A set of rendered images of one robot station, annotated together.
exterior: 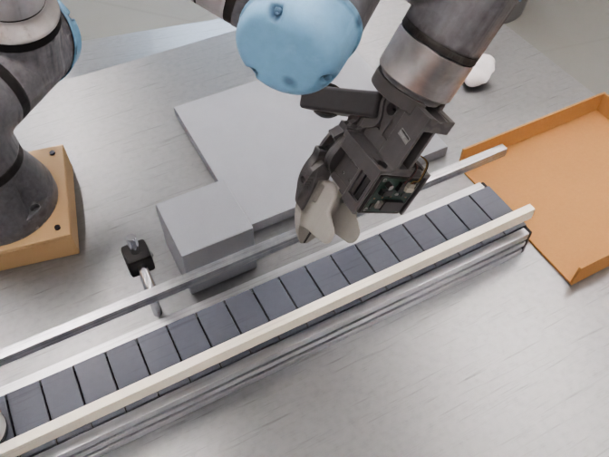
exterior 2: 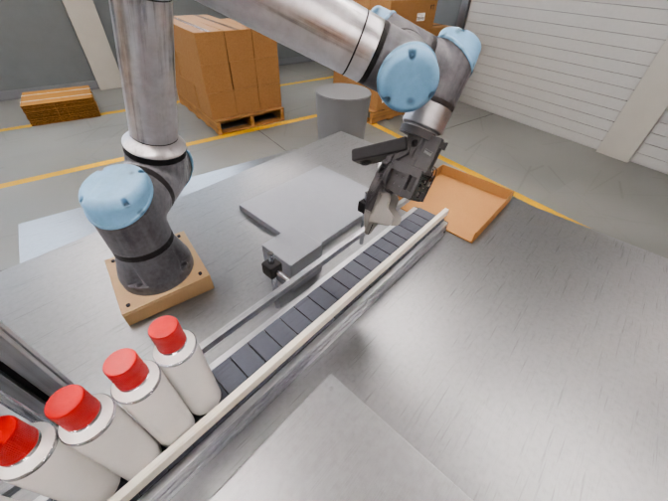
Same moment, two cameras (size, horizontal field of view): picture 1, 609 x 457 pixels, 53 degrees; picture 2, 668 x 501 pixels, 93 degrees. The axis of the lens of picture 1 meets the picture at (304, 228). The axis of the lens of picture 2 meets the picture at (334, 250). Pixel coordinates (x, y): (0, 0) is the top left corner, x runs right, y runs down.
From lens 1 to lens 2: 28 cm
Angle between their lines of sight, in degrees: 17
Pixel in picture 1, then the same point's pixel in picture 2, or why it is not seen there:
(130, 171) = (226, 241)
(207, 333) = (318, 303)
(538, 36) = not seen: hidden behind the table
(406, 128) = (428, 148)
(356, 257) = (376, 250)
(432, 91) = (439, 125)
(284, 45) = (413, 76)
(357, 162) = (406, 172)
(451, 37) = (447, 94)
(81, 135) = (187, 229)
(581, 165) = (447, 195)
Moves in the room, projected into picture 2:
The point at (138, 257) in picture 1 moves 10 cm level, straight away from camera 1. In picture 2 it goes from (274, 264) to (246, 240)
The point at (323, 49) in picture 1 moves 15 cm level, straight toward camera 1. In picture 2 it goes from (435, 74) to (530, 120)
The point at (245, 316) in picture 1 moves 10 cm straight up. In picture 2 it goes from (335, 290) to (337, 256)
